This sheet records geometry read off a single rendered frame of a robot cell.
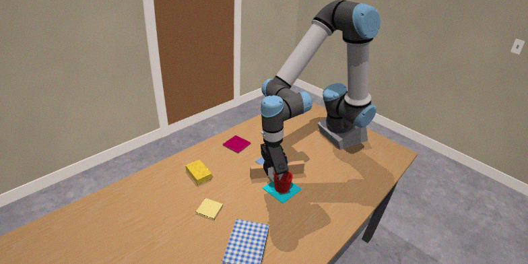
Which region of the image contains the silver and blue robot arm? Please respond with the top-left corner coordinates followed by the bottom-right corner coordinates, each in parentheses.
top-left (261, 0), bottom-right (381, 142)

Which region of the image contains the pale yellow sticky-note pad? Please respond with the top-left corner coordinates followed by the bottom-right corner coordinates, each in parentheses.
top-left (196, 198), bottom-right (223, 220)

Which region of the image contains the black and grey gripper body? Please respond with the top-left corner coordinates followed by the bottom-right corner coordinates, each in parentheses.
top-left (261, 138), bottom-right (283, 167)

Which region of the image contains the yellow sponge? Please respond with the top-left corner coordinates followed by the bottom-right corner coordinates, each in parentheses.
top-left (185, 160), bottom-right (212, 185)

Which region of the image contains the magenta square pad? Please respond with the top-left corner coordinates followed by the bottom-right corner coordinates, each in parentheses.
top-left (223, 135), bottom-right (251, 153)

